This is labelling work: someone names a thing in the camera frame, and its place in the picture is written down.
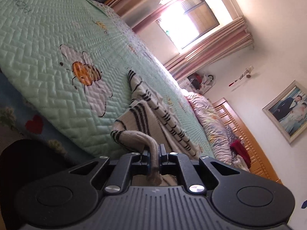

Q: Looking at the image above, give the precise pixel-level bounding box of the white black striped sweater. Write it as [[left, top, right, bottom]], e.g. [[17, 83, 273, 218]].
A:
[[110, 70, 201, 186]]

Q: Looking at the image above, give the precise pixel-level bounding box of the floral folded duvet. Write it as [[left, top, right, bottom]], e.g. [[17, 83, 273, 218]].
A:
[[184, 92, 243, 170]]

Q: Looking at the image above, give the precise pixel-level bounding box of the red garment on pillows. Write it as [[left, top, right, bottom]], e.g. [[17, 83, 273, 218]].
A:
[[230, 140, 251, 169]]

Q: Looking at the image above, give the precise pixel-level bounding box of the wooden headboard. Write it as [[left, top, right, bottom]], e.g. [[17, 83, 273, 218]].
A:
[[213, 98, 282, 184]]

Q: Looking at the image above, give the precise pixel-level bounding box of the nightstand clutter with plush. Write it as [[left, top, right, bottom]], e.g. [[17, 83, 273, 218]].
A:
[[179, 73, 215, 95]]

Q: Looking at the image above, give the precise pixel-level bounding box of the framed wedding photo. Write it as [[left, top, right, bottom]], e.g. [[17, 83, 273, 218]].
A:
[[262, 80, 306, 143]]

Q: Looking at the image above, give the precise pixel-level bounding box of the hanging red tassel ornament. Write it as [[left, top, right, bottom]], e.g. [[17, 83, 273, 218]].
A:
[[229, 65, 254, 87]]

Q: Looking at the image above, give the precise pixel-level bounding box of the blue patterned bed sheet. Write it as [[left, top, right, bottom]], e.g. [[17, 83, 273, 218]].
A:
[[1, 73, 94, 163]]

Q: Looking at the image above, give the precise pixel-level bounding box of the green quilted bee bedspread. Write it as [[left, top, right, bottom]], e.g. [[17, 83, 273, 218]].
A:
[[1, 0, 213, 159]]

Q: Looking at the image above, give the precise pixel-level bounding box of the pink curtain left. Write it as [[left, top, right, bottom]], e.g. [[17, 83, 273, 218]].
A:
[[117, 0, 231, 33]]

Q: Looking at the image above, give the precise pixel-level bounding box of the pink curtain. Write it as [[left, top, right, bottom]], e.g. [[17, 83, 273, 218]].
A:
[[117, 0, 231, 33], [164, 17, 253, 82]]

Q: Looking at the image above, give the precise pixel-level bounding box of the pink curtain right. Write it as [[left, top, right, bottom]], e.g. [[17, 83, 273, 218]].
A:
[[164, 17, 253, 82]]

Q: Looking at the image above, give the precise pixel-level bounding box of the window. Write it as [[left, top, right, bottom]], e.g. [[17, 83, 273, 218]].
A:
[[156, 0, 233, 53]]

